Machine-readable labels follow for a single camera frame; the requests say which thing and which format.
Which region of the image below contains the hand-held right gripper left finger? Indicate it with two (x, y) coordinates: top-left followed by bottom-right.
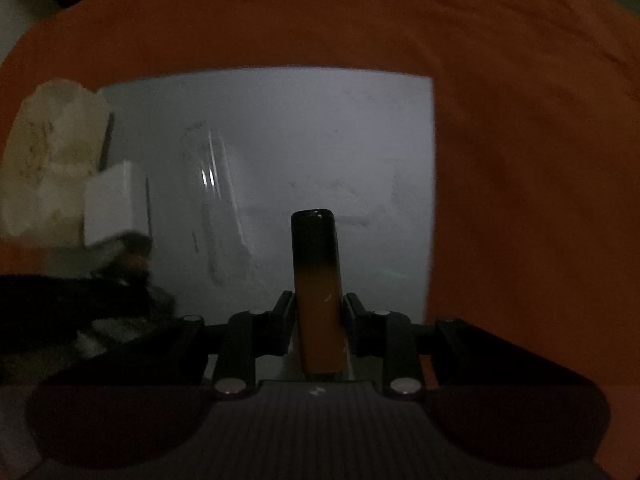
(177, 290), (297, 399)

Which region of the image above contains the white rectangular block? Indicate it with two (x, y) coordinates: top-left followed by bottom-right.
(83, 159), (153, 249)

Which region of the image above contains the white rectangular tray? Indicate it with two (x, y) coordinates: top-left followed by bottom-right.
(98, 66), (437, 361)

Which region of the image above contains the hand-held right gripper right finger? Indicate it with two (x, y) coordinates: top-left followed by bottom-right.
(342, 292), (482, 401)

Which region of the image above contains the black and orange tube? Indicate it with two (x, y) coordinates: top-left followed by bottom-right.
(291, 208), (348, 376)

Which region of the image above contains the orange tablecloth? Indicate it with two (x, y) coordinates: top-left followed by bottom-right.
(0, 0), (640, 387)

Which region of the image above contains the clear plastic tube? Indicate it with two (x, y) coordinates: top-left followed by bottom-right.
(181, 125), (257, 286)

